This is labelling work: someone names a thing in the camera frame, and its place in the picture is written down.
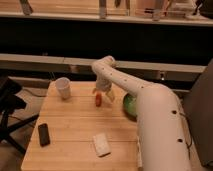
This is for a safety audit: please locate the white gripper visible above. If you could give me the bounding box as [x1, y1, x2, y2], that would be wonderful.
[92, 77, 115, 102]

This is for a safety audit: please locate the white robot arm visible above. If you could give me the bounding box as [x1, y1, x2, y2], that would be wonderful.
[91, 56, 192, 171]

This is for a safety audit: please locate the green bowl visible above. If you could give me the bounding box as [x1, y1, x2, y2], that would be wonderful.
[123, 93, 137, 117]

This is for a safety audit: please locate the white sponge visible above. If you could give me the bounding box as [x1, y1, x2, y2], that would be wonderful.
[93, 133, 111, 157]

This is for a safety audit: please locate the white paper cup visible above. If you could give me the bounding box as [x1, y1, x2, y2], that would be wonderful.
[55, 77, 71, 99]

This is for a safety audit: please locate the black cable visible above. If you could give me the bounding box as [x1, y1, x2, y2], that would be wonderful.
[179, 111, 194, 158]

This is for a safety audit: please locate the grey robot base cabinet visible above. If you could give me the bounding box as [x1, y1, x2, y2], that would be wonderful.
[183, 59, 213, 168]

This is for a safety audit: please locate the white plastic bottle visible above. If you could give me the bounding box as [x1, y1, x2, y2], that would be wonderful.
[137, 139, 142, 168]

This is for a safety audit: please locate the red pepper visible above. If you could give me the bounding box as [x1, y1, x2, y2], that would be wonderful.
[95, 93, 102, 107]

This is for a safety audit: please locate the black chair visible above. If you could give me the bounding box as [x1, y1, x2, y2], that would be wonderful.
[0, 76, 39, 154]

